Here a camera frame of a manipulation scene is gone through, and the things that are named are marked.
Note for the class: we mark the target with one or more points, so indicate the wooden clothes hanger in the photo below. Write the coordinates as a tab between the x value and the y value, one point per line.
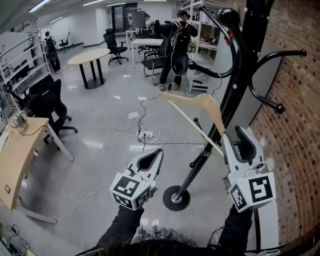
200	100

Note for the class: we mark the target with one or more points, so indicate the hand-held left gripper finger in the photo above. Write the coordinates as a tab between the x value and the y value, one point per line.
157	167
135	160

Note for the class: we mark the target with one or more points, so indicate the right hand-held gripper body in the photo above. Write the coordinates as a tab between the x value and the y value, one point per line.
257	191

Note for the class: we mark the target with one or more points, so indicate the black mesh office chair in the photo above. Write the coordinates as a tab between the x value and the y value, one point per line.
112	46

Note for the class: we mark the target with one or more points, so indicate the round wooden table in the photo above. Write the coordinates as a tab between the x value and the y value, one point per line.
87	56

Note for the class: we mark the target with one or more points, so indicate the black visitor chair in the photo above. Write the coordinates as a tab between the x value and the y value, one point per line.
155	62

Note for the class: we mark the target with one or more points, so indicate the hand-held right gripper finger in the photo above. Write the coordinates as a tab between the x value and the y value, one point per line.
250	147
230	155

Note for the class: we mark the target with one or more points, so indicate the person's patterned clothing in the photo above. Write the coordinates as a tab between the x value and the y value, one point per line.
160	237

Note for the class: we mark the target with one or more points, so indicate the black padded office chair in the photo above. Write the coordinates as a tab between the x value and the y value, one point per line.
50	100

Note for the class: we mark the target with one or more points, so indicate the person's right forearm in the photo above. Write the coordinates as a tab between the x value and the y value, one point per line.
237	230

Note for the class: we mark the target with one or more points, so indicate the white rectangular table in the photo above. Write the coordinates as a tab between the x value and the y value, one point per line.
146	42

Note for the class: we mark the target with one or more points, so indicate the small black office chair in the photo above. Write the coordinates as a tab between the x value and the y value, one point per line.
64	42

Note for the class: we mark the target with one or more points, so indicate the black metal coat rack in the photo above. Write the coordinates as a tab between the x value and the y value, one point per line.
252	37

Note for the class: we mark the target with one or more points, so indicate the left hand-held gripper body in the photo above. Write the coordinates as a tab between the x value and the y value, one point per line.
130	190

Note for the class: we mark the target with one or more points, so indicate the black partition cabinet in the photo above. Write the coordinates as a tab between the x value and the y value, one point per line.
125	17

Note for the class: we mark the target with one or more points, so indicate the steel kettle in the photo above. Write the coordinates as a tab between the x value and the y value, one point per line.
20	121

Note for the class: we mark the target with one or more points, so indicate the wooden desk with white legs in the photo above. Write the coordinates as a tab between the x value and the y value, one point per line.
20	150

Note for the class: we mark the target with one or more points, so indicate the person's left forearm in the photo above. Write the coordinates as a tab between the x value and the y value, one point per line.
122	225

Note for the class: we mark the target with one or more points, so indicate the white shelf with boxes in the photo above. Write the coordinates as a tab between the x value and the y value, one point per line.
207	37

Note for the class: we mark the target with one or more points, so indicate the white power strip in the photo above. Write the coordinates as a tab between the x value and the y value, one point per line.
146	135

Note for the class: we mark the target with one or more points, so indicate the white shelf with black items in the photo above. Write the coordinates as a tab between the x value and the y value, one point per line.
17	65

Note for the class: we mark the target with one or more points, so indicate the grey panel board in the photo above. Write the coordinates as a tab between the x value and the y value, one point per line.
265	82

